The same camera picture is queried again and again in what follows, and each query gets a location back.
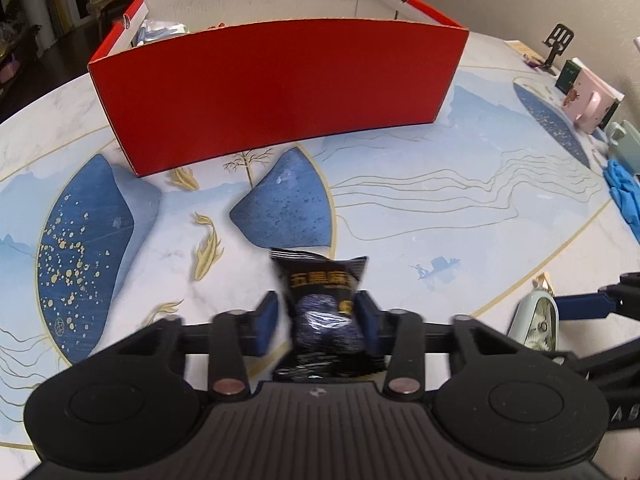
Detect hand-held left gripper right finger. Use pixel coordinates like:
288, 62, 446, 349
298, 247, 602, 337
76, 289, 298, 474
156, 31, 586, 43
356, 291, 501, 401

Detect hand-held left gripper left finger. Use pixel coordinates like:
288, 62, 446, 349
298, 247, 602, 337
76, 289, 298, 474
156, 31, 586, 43
117, 291, 280, 401

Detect black snack packet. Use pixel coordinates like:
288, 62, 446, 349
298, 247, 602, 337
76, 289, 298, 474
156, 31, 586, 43
269, 247, 388, 383

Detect red cardboard box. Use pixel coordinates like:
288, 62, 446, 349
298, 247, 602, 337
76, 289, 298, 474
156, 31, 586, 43
87, 0, 470, 178

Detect blue white tissue pack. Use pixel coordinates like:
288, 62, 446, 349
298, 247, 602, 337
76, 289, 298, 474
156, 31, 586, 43
132, 19, 190, 47

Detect blue cloth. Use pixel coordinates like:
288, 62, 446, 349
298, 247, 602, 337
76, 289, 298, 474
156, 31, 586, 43
602, 159, 640, 241

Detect pale green mug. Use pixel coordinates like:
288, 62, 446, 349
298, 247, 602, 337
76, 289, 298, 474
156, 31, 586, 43
604, 120, 640, 176

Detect pink and green box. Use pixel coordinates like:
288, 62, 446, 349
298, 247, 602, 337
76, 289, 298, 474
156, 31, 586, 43
561, 69, 621, 133

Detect black phone stand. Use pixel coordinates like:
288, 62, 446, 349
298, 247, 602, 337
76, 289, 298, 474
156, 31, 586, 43
542, 24, 575, 68

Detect dark tv cabinet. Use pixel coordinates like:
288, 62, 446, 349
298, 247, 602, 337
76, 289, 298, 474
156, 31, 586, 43
0, 20, 41, 96

